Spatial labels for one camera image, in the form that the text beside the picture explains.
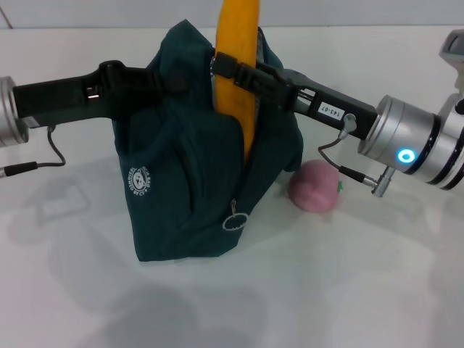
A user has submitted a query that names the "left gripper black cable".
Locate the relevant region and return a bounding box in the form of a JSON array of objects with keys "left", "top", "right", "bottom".
[{"left": 0, "top": 124, "right": 67, "bottom": 179}]

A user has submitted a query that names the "dark teal insulated lunch bag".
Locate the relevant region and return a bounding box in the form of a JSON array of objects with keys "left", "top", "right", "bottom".
[{"left": 112, "top": 20, "right": 305, "bottom": 263}]

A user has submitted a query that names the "yellow toy banana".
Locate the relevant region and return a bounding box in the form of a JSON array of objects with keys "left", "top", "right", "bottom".
[{"left": 213, "top": 0, "right": 263, "bottom": 165}]

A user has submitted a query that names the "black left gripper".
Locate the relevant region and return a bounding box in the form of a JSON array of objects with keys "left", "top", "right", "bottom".
[{"left": 12, "top": 61, "right": 187, "bottom": 128}]

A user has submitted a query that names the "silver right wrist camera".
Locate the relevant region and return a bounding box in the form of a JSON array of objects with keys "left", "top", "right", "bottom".
[{"left": 439, "top": 30, "right": 464, "bottom": 96}]

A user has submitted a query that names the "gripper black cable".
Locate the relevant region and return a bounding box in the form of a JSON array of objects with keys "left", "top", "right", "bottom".
[
  {"left": 318, "top": 112, "right": 397, "bottom": 199},
  {"left": 0, "top": 124, "right": 67, "bottom": 179}
]

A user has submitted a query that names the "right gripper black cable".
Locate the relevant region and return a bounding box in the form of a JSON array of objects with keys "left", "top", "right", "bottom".
[{"left": 318, "top": 112, "right": 397, "bottom": 199}]

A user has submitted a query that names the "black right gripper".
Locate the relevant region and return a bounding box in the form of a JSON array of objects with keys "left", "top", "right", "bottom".
[{"left": 211, "top": 51, "right": 378, "bottom": 141}]

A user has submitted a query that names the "pink toy peach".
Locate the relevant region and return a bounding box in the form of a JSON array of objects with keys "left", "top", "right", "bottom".
[{"left": 288, "top": 159, "right": 345, "bottom": 213}]

